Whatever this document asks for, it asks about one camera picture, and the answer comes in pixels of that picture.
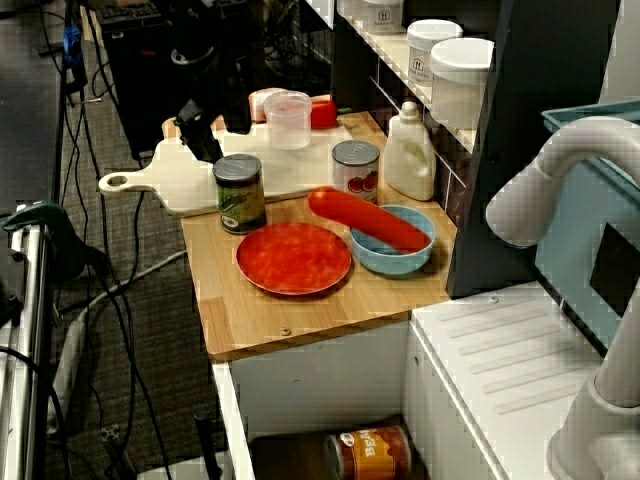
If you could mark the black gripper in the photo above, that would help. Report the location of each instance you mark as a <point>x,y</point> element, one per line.
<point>207,85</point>

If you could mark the clear lidless plastic jar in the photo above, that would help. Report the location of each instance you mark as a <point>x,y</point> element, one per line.
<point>287,125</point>

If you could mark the red toy chili pepper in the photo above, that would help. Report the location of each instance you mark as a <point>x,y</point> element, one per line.
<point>324,114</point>

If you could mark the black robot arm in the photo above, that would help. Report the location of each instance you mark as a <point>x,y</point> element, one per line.
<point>200,25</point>

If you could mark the salmon sushi toy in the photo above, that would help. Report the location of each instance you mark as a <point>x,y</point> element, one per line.
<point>257,102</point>

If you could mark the green peas tin can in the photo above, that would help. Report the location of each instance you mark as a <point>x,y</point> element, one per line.
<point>239,195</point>

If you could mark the light wooden cutting board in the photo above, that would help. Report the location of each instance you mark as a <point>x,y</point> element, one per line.
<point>280,170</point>

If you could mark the black computer case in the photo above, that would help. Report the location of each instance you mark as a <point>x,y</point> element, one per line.
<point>140,90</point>

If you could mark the tomato print tin can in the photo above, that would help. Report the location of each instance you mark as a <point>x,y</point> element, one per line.
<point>356,170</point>

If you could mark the red round plate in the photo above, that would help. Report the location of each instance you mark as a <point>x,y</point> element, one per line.
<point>292,260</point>

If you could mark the red toy sausage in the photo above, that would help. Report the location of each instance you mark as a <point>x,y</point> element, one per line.
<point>365,215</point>

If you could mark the wide white lidded jar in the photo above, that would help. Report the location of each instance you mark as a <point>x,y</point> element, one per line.
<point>349,6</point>

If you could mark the white detergent bottle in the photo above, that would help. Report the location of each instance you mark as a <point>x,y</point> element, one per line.
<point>407,160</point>

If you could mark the white lidded plastic jar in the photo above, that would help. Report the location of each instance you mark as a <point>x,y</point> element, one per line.
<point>382,17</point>

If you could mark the dark green clamp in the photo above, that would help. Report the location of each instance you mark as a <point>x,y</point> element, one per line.
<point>35,215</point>

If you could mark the small white lidded jar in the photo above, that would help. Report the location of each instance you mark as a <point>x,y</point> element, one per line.
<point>425,45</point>

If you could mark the brass screw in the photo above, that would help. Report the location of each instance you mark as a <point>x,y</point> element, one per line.
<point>286,331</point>

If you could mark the light blue bowl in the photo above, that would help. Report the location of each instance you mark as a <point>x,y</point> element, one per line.
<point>390,262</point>

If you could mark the tall white lidded jar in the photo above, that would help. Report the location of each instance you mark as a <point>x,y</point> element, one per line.
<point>460,80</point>

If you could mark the white power strip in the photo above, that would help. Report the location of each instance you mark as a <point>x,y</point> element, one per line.
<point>70,360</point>

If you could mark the dark grey shelf unit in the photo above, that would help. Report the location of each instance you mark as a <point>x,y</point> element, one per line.
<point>525,150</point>

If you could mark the grey toy faucet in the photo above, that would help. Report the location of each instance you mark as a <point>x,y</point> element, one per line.
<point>525,210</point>

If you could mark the white toy sink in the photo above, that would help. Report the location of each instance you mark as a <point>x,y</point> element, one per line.
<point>500,340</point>

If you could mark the orange beans tin can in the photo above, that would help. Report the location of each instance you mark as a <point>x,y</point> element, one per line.
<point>370,452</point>

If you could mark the silver metal frame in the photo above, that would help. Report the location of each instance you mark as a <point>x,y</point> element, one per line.
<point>30,350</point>

